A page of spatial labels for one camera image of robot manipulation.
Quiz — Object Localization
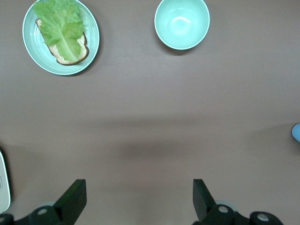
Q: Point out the mint green bowl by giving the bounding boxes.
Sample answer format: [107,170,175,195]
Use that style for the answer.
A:
[154,0,210,51]

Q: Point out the green lettuce leaf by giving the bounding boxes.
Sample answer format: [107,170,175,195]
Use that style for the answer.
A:
[32,0,84,61]

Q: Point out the mint green plate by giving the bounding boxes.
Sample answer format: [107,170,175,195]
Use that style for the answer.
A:
[22,0,100,76]

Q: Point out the cream toaster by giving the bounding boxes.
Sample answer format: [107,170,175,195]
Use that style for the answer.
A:
[0,146,12,213]

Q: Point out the brown table cover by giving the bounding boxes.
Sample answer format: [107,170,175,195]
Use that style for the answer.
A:
[0,0,300,225]

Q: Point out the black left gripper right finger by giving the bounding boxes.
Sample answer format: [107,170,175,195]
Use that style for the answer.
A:
[192,179,285,225]

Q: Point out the bread slice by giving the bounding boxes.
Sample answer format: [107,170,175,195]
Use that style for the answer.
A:
[35,18,90,66]

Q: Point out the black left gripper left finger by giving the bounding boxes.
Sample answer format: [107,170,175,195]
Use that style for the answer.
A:
[0,179,87,225]

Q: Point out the blue cup with paper wad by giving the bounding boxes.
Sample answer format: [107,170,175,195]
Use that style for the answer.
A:
[292,122,300,143]

